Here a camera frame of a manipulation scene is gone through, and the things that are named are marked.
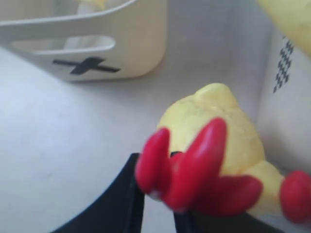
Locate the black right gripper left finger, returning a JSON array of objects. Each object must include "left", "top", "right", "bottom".
[{"left": 54, "top": 153, "right": 145, "bottom": 233}]

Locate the cream bin marked X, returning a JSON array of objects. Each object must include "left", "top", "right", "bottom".
[{"left": 0, "top": 0, "right": 168, "bottom": 82}]

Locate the headless yellow chicken body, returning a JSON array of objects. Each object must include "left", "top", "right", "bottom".
[{"left": 135, "top": 83, "right": 311, "bottom": 223}]

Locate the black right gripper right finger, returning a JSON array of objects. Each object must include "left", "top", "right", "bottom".
[{"left": 173, "top": 212, "right": 311, "bottom": 233}]

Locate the cream bin marked O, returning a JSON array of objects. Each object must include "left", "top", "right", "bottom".
[{"left": 257, "top": 29, "right": 311, "bottom": 172}]

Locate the whole yellow rubber chicken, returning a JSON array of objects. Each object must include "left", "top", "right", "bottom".
[{"left": 258, "top": 0, "right": 311, "bottom": 56}]

